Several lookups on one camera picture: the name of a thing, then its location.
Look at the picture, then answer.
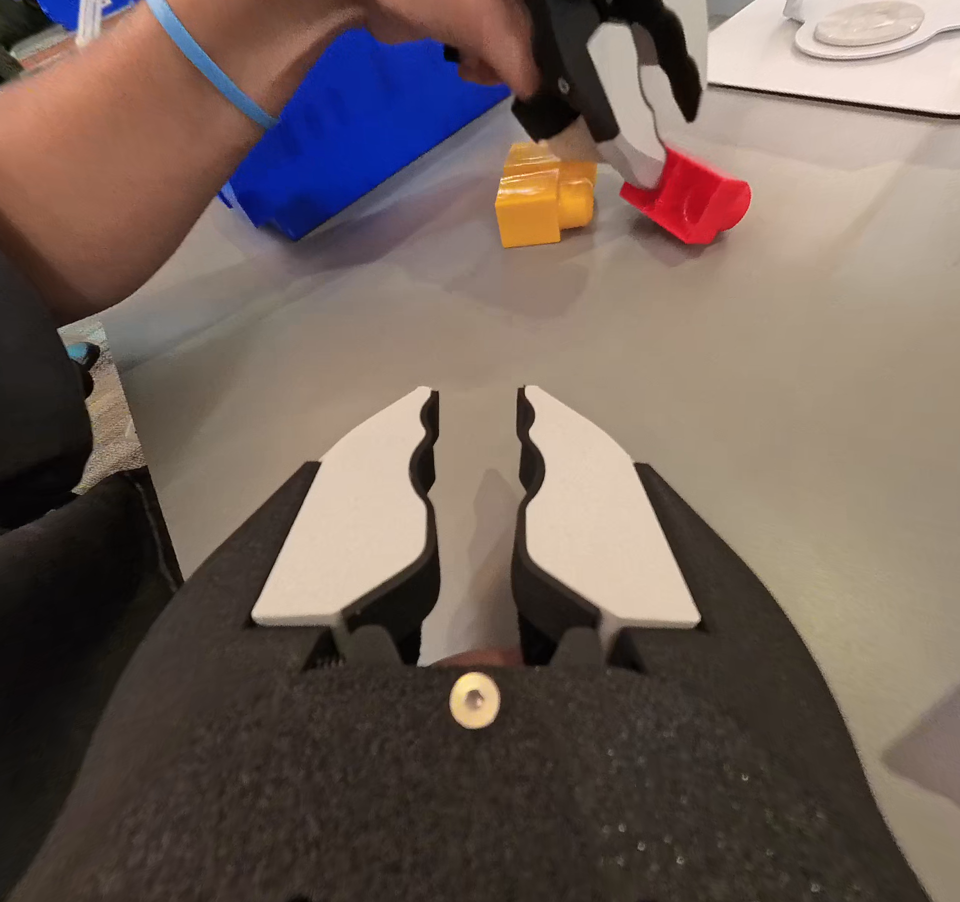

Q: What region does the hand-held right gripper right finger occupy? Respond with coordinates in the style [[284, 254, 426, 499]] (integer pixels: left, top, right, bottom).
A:
[[512, 384, 702, 664]]

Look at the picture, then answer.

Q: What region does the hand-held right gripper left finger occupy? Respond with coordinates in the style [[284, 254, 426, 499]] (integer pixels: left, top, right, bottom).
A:
[[251, 386, 442, 629]]

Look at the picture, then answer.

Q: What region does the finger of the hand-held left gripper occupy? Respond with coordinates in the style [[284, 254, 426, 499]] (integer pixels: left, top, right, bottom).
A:
[[613, 0, 711, 124], [587, 19, 670, 190]]

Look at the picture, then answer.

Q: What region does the red two-stud toy block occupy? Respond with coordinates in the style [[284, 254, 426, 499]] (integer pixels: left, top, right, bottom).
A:
[[618, 148, 753, 246]]

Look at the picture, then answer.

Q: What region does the yellow single-stud toy block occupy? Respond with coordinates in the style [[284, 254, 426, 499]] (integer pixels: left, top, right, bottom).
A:
[[495, 174, 597, 249]]

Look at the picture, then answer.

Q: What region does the person's left forearm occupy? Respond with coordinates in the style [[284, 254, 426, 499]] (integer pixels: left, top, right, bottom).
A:
[[0, 0, 275, 325]]

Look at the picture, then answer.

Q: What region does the grey desk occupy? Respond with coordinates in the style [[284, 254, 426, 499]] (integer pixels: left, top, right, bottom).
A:
[[97, 0, 960, 902]]

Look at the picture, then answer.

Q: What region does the white stand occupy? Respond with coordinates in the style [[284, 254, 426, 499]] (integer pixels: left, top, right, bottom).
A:
[[75, 0, 115, 48], [706, 0, 960, 119]]

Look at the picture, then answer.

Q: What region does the blue wristband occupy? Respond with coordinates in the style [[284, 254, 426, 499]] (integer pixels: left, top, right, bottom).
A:
[[142, 0, 280, 130]]

